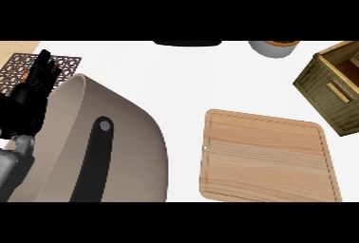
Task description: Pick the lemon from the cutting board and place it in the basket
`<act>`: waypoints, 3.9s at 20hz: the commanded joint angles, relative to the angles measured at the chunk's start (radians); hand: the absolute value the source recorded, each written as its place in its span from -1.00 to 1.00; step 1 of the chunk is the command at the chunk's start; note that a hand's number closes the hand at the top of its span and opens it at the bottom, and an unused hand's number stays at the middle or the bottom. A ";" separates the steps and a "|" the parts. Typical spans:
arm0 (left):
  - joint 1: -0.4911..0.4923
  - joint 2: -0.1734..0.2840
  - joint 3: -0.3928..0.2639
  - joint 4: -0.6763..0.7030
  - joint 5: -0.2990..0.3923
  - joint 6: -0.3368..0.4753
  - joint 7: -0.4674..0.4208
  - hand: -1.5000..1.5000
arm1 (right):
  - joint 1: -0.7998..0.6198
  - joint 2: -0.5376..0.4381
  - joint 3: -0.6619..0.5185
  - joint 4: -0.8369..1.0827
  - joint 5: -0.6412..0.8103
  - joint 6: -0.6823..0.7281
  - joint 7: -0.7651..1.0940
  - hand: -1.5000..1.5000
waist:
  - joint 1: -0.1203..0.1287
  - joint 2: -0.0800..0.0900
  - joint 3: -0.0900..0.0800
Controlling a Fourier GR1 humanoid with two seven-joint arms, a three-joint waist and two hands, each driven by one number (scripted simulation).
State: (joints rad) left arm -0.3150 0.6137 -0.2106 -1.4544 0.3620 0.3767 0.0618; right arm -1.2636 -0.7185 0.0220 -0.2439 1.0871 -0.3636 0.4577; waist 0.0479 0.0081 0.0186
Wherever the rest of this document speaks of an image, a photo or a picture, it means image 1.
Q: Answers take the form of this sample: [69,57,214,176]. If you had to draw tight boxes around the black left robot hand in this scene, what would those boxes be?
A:
[0,48,63,140]

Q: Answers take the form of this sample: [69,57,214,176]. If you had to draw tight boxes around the pale wooden cutting board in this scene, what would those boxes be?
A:
[198,108,344,203]

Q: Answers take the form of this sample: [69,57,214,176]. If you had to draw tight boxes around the olive wooden basket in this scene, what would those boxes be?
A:
[291,40,359,138]

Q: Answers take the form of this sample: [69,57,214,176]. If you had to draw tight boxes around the small orange fruit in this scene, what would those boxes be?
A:
[21,61,62,84]

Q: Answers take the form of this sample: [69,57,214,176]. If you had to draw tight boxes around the brown patterned placemat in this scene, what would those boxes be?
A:
[0,52,83,98]

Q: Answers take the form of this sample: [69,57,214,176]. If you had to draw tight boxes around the black appliance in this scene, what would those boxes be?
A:
[152,40,224,47]

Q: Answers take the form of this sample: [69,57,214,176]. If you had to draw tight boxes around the grey round pot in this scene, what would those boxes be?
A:
[247,40,301,60]

